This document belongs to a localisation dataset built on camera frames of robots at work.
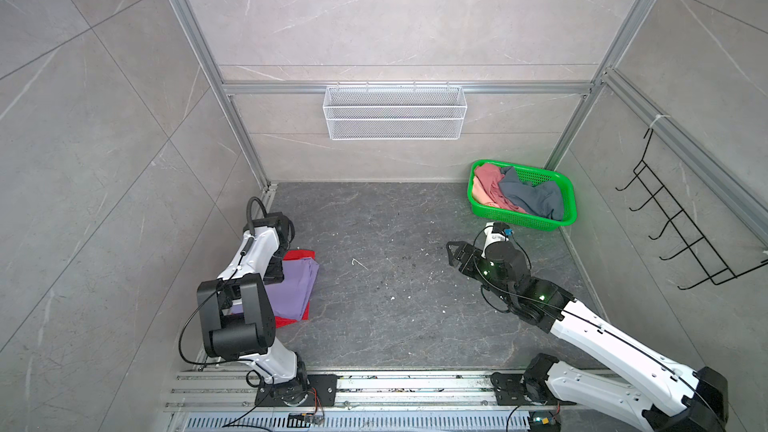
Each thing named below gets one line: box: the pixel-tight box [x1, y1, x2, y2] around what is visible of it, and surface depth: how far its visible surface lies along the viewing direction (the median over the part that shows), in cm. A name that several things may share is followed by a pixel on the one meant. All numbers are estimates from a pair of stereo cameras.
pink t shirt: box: [472, 163, 528, 215], surface depth 107 cm
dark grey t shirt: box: [498, 166, 563, 221], surface depth 108 cm
